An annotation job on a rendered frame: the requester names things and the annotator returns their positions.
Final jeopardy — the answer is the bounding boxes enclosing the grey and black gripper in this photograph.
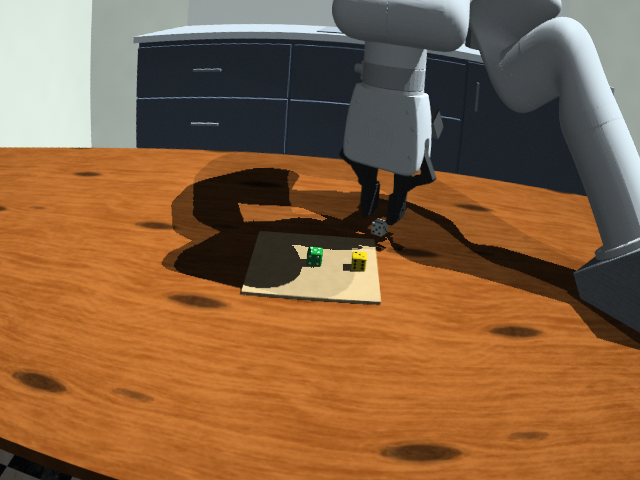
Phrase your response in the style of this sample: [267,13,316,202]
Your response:
[339,82,436,226]

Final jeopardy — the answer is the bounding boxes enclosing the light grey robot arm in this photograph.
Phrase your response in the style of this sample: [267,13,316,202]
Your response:
[332,0,640,260]

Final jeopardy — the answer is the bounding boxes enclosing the white die with black pips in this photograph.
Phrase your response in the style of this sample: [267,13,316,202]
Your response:
[371,219,388,237]

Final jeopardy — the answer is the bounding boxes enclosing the beige mat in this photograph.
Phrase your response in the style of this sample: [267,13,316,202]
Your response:
[241,231,381,305]

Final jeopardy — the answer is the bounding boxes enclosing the yellow die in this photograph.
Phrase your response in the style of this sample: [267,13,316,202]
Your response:
[351,251,367,271]

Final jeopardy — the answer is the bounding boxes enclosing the green die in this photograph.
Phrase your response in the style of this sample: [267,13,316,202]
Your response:
[306,247,323,267]

